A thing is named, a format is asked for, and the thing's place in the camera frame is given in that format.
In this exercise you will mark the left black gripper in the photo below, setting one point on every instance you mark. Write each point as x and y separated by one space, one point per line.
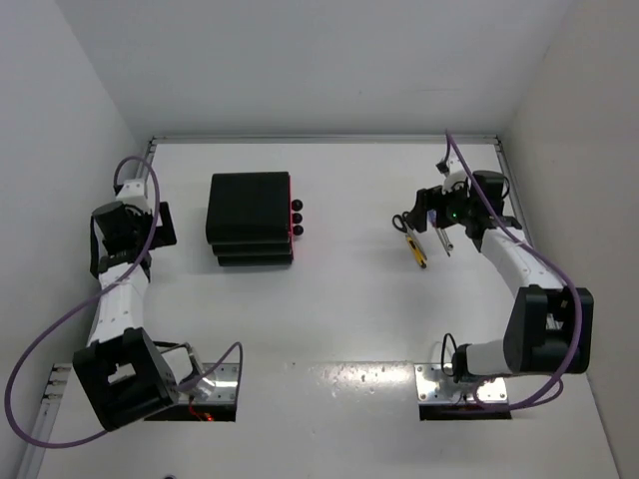
162 235

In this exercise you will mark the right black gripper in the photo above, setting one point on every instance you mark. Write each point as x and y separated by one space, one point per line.
432 199

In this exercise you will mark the black handled scissors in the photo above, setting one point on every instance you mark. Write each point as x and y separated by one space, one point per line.
397 223

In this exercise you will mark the yellow utility knife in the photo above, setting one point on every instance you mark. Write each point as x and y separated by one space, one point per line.
416 252

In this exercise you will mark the black drawer cabinet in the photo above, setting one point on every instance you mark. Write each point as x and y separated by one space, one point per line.
248 221

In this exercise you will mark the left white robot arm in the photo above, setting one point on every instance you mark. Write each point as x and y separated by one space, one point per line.
125 375

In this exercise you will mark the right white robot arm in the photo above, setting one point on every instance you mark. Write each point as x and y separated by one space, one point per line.
548 323

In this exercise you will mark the blue handled screwdriver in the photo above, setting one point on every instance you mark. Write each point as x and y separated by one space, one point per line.
432 219

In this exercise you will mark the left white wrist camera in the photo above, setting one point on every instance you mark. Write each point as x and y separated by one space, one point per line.
134 193

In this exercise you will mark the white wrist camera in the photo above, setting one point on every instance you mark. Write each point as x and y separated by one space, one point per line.
134 193
455 176

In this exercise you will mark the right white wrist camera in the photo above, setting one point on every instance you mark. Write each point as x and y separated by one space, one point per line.
455 176

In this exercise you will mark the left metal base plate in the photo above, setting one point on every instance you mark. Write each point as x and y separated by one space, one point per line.
217 389

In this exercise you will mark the metal base plate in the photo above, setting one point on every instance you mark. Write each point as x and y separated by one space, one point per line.
217 389
435 387

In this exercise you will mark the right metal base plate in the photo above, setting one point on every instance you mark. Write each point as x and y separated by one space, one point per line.
435 387

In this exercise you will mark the aluminium rail frame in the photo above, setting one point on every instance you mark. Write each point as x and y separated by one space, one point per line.
331 342

